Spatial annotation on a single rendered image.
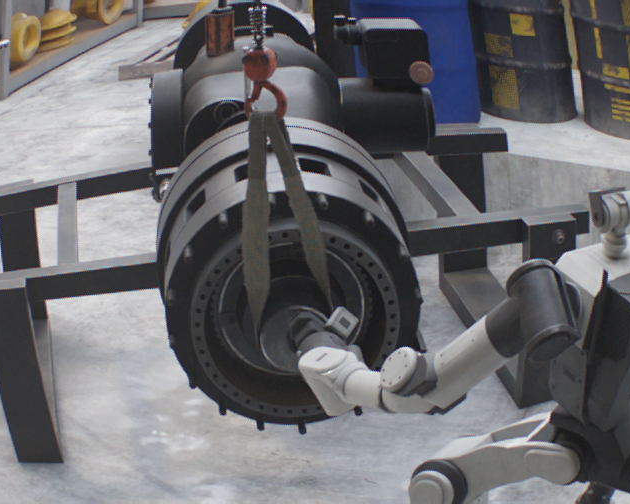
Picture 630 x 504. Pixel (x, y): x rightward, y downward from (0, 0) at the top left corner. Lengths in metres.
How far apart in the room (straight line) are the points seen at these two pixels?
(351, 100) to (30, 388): 1.37
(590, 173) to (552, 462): 3.01
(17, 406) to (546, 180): 2.52
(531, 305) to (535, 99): 3.77
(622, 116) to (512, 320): 3.68
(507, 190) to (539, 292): 3.31
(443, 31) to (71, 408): 2.30
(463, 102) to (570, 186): 0.66
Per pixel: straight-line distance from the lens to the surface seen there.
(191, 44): 5.16
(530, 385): 4.13
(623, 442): 2.30
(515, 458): 2.41
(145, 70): 9.12
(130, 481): 3.86
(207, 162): 3.01
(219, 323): 2.83
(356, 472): 3.87
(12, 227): 4.79
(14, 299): 3.73
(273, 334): 2.68
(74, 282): 3.78
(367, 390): 2.28
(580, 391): 2.21
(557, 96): 5.83
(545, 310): 2.04
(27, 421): 3.91
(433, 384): 2.15
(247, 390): 2.82
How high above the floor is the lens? 1.95
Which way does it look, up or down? 21 degrees down
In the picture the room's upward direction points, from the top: 4 degrees counter-clockwise
